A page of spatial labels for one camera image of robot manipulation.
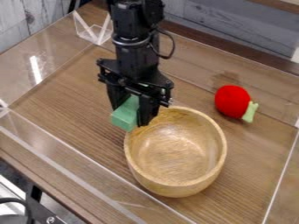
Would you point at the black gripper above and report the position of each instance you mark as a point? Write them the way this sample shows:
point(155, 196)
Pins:
point(133, 74)

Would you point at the green rectangular block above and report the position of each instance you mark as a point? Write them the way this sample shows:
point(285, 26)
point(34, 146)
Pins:
point(123, 117)

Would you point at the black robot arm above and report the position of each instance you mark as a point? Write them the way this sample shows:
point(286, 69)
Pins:
point(135, 20)

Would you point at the brown wooden bowl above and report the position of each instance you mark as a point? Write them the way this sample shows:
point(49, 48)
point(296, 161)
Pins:
point(177, 154)

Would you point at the red plush apple toy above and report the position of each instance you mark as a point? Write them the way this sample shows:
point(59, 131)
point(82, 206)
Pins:
point(234, 103)

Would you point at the clear acrylic enclosure wall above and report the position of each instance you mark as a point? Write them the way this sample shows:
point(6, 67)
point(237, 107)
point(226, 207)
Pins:
point(58, 139)

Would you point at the black table clamp bracket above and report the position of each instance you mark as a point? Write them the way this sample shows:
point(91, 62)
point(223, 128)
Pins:
point(42, 214)

